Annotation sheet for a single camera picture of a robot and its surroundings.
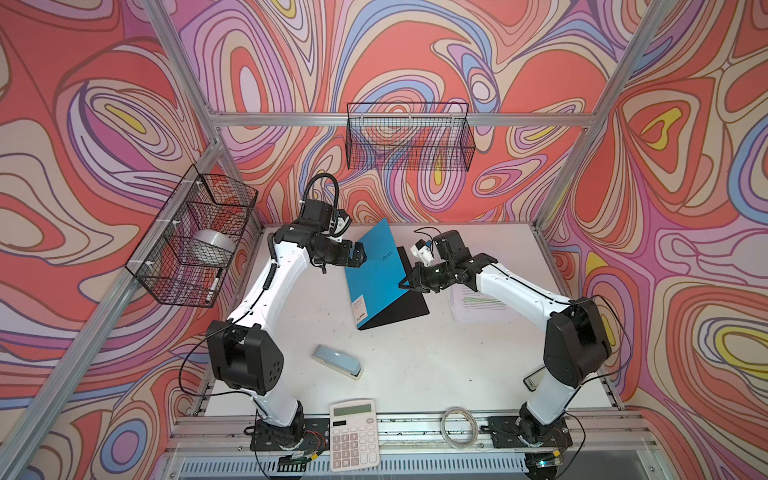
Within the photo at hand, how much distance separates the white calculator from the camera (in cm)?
70

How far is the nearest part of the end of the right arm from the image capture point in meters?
0.65

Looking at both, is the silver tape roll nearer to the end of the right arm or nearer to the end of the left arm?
the end of the left arm

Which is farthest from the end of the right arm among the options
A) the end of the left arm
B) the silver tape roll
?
the silver tape roll

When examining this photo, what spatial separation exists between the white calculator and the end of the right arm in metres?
0.35
